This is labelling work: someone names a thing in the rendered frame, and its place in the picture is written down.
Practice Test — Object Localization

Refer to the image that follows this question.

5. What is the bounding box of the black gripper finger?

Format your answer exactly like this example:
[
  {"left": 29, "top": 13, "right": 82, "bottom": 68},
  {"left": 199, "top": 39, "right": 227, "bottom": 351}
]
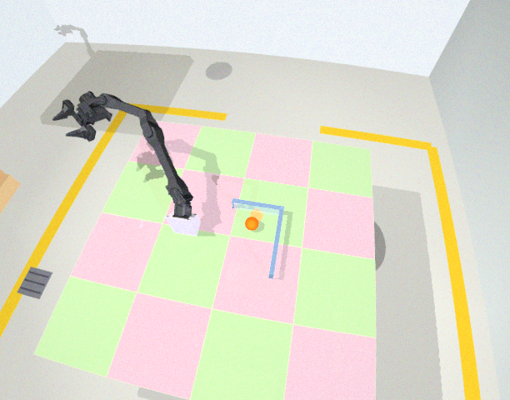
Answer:
[
  {"left": 65, "top": 126, "right": 88, "bottom": 139},
  {"left": 52, "top": 103, "right": 68, "bottom": 121}
]

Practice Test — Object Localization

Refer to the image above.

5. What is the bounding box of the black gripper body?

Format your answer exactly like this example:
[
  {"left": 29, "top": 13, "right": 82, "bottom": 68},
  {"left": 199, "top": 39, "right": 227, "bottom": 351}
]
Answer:
[{"left": 62, "top": 100, "right": 98, "bottom": 142}]

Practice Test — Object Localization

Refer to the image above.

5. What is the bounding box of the clear l-shaped low wall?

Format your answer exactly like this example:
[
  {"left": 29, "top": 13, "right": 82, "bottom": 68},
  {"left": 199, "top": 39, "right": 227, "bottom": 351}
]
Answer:
[{"left": 232, "top": 202, "right": 279, "bottom": 216}]

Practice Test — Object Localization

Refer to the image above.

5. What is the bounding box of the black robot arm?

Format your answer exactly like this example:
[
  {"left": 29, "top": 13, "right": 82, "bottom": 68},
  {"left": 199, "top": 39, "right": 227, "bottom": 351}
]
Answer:
[{"left": 77, "top": 91, "right": 193, "bottom": 219}]

